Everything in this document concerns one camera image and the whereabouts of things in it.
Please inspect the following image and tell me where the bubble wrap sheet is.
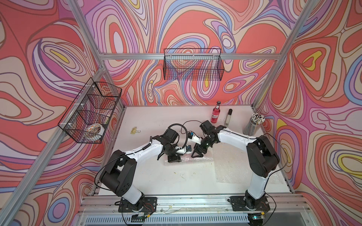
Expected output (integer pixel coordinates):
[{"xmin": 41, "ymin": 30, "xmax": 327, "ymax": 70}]
[
  {"xmin": 165, "ymin": 155, "xmax": 214, "ymax": 165},
  {"xmin": 210, "ymin": 141, "xmax": 285, "ymax": 185}
]

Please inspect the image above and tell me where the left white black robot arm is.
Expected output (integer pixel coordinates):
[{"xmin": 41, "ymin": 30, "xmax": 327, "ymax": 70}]
[{"xmin": 99, "ymin": 129, "xmax": 179, "ymax": 205}]

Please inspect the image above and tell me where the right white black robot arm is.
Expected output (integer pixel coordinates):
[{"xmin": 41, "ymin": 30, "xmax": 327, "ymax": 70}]
[{"xmin": 187, "ymin": 121, "xmax": 280, "ymax": 211}]

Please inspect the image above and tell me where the right pink drink bottle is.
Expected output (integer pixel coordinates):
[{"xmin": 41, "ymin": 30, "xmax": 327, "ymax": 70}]
[{"xmin": 211, "ymin": 101, "xmax": 221, "ymax": 123}]

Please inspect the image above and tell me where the silver black marker tube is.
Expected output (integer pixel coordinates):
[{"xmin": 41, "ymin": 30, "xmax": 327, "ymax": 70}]
[{"xmin": 224, "ymin": 109, "xmax": 233, "ymax": 127}]

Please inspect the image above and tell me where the yellow binder clip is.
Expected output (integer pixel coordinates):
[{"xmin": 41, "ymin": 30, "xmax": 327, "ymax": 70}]
[{"xmin": 131, "ymin": 127, "xmax": 141, "ymax": 134}]

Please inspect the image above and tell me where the metal cup of pencils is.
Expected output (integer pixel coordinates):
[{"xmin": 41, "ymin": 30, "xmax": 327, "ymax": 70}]
[{"xmin": 243, "ymin": 113, "xmax": 265, "ymax": 136}]

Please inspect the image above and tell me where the tape roll in basket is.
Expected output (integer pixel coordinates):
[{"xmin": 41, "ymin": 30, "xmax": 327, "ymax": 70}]
[{"xmin": 85, "ymin": 123, "xmax": 105, "ymax": 141}]

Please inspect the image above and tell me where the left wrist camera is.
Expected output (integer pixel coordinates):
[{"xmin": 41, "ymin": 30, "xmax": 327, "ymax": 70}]
[{"xmin": 175, "ymin": 145, "xmax": 192, "ymax": 155}]

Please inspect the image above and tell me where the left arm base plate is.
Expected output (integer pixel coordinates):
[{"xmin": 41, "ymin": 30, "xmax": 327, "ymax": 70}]
[{"xmin": 117, "ymin": 196, "xmax": 157, "ymax": 213}]

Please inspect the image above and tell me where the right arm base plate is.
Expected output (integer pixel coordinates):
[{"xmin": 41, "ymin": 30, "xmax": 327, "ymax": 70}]
[{"xmin": 227, "ymin": 195, "xmax": 271, "ymax": 212}]

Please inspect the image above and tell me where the back black wire basket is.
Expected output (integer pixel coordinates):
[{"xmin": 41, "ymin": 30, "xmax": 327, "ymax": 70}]
[{"xmin": 163, "ymin": 47, "xmax": 225, "ymax": 81}]

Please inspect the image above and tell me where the black wire basket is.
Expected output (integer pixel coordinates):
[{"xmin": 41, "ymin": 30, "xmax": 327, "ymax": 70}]
[
  {"xmin": 163, "ymin": 47, "xmax": 225, "ymax": 81},
  {"xmin": 58, "ymin": 78, "xmax": 122, "ymax": 144}
]

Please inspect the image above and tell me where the left black wire basket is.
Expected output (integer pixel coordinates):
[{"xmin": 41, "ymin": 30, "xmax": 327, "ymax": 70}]
[{"xmin": 58, "ymin": 78, "xmax": 122, "ymax": 144}]

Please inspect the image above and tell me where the aluminium front rail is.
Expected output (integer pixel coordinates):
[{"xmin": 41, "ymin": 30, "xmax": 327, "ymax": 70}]
[{"xmin": 73, "ymin": 194, "xmax": 318, "ymax": 226}]

